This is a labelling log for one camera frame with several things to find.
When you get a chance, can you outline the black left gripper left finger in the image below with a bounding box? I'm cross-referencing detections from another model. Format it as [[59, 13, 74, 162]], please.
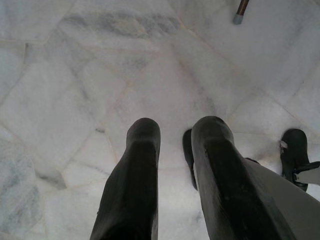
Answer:
[[89, 117, 161, 240]]

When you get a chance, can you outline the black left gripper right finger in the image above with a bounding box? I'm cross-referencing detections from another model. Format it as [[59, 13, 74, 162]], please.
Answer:
[[190, 115, 297, 240]]

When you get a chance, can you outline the black left robot foot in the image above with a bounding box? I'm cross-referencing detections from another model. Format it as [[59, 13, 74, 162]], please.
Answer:
[[182, 128, 199, 191]]

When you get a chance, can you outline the silver left robot leg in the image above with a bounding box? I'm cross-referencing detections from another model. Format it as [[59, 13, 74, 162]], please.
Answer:
[[243, 157, 320, 240]]

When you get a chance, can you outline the silver robot leg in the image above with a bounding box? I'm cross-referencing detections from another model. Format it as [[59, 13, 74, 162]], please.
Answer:
[[243, 157, 320, 240], [292, 161, 320, 186]]

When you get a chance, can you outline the silver right robot leg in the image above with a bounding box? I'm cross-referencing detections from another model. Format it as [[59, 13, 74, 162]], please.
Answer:
[[292, 161, 320, 186]]

